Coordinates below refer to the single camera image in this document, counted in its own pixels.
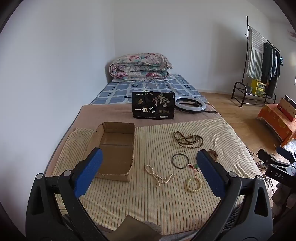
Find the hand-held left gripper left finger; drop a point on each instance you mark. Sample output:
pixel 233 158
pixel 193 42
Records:
pixel 89 171

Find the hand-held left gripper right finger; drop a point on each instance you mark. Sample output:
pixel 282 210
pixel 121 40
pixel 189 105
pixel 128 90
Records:
pixel 210 171

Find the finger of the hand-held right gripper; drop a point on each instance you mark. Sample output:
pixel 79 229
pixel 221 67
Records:
pixel 285 153
pixel 266 156

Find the cardboard box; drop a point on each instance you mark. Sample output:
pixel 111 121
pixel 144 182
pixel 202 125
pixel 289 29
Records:
pixel 115 150

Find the dark thin bangle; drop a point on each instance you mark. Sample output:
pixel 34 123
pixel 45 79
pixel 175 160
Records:
pixel 172 161

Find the orange cloth covered table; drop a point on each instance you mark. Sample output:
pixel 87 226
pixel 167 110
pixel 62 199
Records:
pixel 275 122

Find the red flat box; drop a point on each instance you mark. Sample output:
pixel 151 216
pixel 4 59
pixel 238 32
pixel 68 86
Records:
pixel 284 112

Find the beige box dark lid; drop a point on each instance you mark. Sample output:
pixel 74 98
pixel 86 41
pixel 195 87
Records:
pixel 289 105

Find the brown blanket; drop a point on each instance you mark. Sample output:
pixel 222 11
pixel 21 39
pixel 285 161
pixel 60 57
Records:
pixel 104 113

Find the striped yellow cloth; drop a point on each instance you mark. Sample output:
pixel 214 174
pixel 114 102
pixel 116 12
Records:
pixel 150 204

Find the yellow plastic crate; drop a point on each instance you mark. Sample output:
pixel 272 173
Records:
pixel 257 87

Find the small grey pot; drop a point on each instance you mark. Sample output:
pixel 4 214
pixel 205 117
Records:
pixel 249 88

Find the black metal clothes rack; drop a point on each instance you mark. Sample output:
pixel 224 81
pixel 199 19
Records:
pixel 235 90

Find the olive cloth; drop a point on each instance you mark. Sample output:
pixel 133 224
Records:
pixel 134 229

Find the black printed snack bag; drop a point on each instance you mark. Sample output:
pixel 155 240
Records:
pixel 152 106

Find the blue hanging garment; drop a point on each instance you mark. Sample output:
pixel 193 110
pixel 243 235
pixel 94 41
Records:
pixel 277 64

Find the dark green hanging garment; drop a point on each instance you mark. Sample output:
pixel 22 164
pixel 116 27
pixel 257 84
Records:
pixel 267 62

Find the green striped hanging towel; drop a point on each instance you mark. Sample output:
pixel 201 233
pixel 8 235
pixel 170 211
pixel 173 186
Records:
pixel 254 55

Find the folded floral quilt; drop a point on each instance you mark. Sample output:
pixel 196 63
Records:
pixel 138 67

